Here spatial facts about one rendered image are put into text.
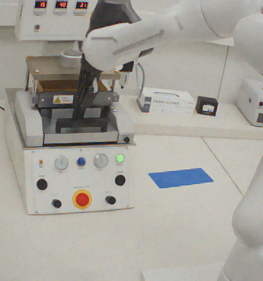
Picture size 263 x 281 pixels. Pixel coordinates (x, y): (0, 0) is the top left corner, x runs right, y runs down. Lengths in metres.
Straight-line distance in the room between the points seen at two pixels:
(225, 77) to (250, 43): 1.53
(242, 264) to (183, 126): 1.07
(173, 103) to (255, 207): 1.22
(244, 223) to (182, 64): 1.43
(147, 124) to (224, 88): 0.58
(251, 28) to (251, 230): 0.35
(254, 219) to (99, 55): 0.47
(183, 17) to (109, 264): 0.65
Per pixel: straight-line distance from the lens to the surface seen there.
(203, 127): 1.92
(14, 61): 1.99
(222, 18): 0.83
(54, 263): 1.14
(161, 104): 1.93
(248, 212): 0.78
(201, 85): 2.20
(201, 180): 1.61
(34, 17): 1.45
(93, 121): 1.27
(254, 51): 0.72
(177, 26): 0.86
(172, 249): 1.25
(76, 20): 1.49
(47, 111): 1.34
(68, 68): 1.35
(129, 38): 0.91
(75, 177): 1.30
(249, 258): 0.91
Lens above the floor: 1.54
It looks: 26 degrees down
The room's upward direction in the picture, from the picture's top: 11 degrees clockwise
